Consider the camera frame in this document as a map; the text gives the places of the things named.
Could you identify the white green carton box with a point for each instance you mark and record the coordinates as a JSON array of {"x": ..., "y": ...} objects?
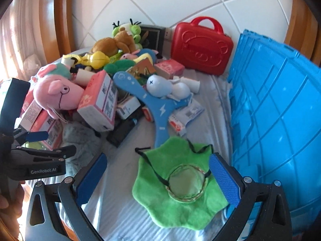
[{"x": 30, "y": 115}]

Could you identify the green yellow duck plush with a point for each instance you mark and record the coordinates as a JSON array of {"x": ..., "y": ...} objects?
[{"x": 125, "y": 64}]

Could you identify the white paper roll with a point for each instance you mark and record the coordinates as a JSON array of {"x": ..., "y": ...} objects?
[{"x": 83, "y": 77}]

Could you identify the white small bottle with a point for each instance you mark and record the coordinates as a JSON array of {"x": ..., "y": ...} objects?
[{"x": 193, "y": 85}]

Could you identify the pink tissue pack right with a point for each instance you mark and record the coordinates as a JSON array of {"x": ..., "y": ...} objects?
[{"x": 97, "y": 106}]

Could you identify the black gift box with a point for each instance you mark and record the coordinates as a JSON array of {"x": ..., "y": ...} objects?
[{"x": 152, "y": 37}]

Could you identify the white round-head plush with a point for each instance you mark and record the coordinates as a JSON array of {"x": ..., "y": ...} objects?
[{"x": 160, "y": 87}]

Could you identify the white plastic bag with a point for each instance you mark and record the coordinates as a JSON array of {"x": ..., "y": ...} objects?
[{"x": 31, "y": 66}]

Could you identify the brown bear plush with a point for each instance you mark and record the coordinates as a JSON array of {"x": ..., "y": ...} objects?
[{"x": 111, "y": 46}]

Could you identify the pink tissue pack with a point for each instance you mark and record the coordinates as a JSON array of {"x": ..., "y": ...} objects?
[
  {"x": 53, "y": 127},
  {"x": 97, "y": 106}
]

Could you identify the small pink box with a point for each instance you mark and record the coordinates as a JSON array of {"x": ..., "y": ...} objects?
[{"x": 169, "y": 68}]

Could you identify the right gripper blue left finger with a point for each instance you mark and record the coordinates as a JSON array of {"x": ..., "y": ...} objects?
[{"x": 43, "y": 221}]

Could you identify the pink tissue pack left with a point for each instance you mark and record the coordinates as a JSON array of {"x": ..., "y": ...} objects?
[{"x": 53, "y": 127}]

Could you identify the blue dinosaur hanger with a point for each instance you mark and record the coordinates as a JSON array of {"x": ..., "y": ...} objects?
[{"x": 161, "y": 109}]

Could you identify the blue plastic storage crate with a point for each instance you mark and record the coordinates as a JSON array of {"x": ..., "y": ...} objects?
[{"x": 275, "y": 121}]

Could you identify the green frog plush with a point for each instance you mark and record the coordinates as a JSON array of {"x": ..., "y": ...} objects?
[{"x": 132, "y": 28}]

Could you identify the green flower plush hat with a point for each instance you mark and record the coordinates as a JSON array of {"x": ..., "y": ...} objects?
[{"x": 175, "y": 185}]

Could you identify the person left hand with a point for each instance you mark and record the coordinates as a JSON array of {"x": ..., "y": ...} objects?
[{"x": 13, "y": 209}]

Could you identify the yellow plastic clamp toy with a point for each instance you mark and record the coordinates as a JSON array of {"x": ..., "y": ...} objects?
[{"x": 95, "y": 60}]

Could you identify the red toy suitcase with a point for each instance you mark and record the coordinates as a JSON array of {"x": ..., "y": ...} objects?
[{"x": 202, "y": 45}]

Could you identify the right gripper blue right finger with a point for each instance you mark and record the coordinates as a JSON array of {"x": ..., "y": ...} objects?
[{"x": 273, "y": 221}]

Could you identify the pink pig teal shirt plush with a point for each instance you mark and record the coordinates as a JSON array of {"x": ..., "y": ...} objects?
[{"x": 54, "y": 90}]

